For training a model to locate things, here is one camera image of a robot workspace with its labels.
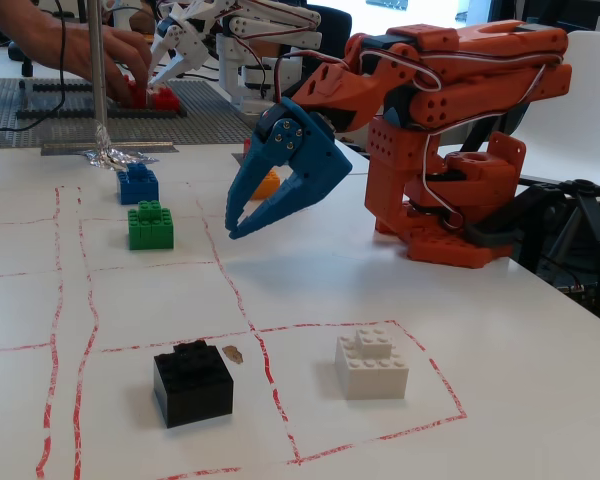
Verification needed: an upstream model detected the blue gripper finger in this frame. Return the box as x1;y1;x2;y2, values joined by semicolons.
227;166;327;241
224;114;310;231

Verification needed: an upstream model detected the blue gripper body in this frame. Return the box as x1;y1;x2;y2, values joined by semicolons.
252;97;355;200

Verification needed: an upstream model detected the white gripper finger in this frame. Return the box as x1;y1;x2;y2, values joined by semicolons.
147;22;184;84
148;49;202;88

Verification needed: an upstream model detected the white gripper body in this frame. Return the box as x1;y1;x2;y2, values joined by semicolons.
158;0;237;72

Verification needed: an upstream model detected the small red lego block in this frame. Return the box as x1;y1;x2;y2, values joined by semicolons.
122;74;150;109
149;87;180;112

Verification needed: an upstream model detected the person's bare forearm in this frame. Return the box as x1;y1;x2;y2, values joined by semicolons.
0;0;104;81

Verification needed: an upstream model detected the orange lego block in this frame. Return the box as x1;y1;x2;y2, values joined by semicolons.
248;168;282;201

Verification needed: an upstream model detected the blue lego block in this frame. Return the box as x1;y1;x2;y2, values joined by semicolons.
116;162;160;206

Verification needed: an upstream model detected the green lego block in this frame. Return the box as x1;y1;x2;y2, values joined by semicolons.
127;199;175;251

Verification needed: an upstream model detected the white lego block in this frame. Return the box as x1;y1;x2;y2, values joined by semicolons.
334;323;411;401

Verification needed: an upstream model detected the black lego block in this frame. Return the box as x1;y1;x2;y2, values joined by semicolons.
152;339;235;430

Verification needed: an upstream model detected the person's bare hand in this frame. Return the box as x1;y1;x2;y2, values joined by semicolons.
87;24;155;110

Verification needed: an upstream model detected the grey lego baseplate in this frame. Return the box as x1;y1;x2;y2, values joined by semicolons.
0;77;261;150

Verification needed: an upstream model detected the silver metal pole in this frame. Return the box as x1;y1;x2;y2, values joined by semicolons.
86;0;107;132

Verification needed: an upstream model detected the crumpled aluminium foil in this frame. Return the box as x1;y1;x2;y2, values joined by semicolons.
81;122;160;172

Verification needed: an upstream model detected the dark grey lego brick row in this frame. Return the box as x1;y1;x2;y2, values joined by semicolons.
16;106;189;121

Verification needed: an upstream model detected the black office chair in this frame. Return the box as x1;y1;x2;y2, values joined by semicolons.
307;4;354;51

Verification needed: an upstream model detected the long dark tape strip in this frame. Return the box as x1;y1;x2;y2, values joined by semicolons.
40;141;177;157

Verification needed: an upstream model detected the black table clamp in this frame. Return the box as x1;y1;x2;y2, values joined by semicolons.
462;180;597;249

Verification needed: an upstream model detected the white plastic chair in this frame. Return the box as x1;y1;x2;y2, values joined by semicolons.
499;29;600;187

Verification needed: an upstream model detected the white printed handle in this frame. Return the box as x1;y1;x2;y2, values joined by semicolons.
104;0;139;32

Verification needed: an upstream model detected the white servo cable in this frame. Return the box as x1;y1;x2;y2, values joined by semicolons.
357;37;566;236

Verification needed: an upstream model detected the thin black cable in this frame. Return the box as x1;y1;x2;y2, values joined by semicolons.
53;0;67;111

